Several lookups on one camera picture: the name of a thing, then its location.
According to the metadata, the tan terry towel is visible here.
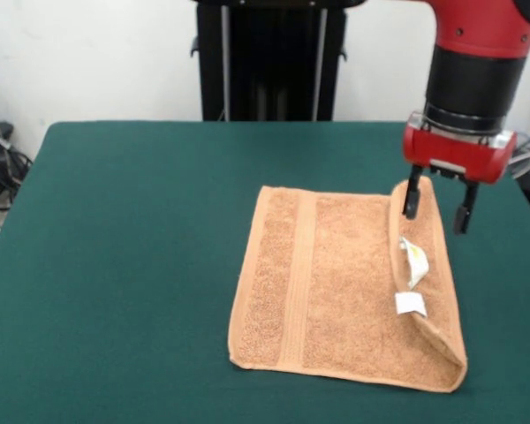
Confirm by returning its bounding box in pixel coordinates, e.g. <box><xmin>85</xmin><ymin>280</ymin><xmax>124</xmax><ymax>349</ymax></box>
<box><xmin>227</xmin><ymin>178</ymin><xmax>468</xmax><ymax>393</ymax></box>

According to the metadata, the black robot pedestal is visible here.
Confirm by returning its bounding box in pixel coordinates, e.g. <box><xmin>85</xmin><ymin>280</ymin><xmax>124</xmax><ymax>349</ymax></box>
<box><xmin>189</xmin><ymin>0</ymin><xmax>350</xmax><ymax>122</ymax></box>

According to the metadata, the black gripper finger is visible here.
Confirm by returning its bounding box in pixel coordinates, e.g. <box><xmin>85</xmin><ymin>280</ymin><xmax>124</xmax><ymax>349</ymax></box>
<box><xmin>401</xmin><ymin>165</ymin><xmax>424</xmax><ymax>221</ymax></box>
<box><xmin>453</xmin><ymin>180</ymin><xmax>480</xmax><ymax>235</ymax></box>

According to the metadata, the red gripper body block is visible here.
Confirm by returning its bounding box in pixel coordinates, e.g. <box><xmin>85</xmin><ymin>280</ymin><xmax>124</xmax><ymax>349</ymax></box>
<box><xmin>401</xmin><ymin>125</ymin><xmax>518</xmax><ymax>186</ymax></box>

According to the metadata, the dark green table cloth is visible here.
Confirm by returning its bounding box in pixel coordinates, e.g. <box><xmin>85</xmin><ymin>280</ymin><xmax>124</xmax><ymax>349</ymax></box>
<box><xmin>0</xmin><ymin>120</ymin><xmax>530</xmax><ymax>424</ymax></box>

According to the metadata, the black lump with cables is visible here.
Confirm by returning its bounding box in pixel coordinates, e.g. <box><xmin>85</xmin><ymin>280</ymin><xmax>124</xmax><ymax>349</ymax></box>
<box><xmin>0</xmin><ymin>121</ymin><xmax>33</xmax><ymax>211</ymax></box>

